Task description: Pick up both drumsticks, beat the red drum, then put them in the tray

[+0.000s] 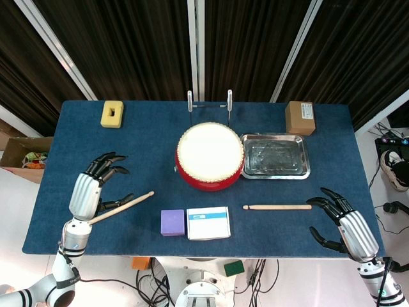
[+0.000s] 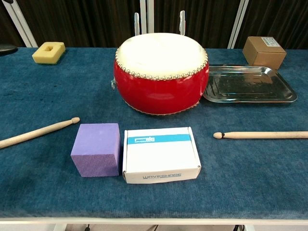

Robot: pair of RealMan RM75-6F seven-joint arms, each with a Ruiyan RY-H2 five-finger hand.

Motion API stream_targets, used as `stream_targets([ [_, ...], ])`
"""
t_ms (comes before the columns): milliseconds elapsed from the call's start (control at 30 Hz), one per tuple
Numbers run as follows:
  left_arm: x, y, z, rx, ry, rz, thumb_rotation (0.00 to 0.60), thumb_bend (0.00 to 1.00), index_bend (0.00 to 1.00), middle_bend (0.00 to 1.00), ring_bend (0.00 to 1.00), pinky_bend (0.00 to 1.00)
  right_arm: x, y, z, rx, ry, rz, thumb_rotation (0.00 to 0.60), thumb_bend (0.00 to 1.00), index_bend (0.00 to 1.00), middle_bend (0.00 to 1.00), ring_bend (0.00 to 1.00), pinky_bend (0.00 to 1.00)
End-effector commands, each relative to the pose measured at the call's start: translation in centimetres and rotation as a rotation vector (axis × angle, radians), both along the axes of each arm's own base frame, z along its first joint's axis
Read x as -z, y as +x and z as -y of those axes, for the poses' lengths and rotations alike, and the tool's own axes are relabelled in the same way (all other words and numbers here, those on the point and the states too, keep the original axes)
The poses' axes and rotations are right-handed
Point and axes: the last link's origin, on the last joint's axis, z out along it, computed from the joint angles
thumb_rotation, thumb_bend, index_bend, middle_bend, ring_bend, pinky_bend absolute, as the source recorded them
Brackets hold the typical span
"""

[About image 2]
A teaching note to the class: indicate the purple foam cube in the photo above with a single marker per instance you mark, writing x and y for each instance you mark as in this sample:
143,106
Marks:
96,149

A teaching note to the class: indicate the yellow sponge with rectangular hole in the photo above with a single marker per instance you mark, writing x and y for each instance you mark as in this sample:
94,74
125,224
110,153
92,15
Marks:
39,57

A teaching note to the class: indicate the white Waveshare carton box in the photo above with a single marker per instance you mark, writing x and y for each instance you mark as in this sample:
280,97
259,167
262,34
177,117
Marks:
161,158

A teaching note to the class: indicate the blue table cloth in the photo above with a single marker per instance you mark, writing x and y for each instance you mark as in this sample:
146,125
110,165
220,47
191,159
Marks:
48,96

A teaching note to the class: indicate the stainless steel tray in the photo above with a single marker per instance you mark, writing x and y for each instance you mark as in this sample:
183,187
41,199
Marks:
250,84

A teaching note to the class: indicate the brown cardboard box with label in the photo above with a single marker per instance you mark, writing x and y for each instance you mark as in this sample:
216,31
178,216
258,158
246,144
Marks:
262,53

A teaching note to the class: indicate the red drum with white skin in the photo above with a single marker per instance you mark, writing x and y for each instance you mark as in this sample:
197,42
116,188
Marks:
158,89

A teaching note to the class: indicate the black round object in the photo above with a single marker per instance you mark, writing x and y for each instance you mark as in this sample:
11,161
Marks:
7,49

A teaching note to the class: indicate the white aluminium frame post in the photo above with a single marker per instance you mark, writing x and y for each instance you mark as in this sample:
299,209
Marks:
21,24
147,14
238,24

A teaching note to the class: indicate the plain wooden drumstick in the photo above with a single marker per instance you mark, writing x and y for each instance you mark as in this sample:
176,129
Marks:
36,132

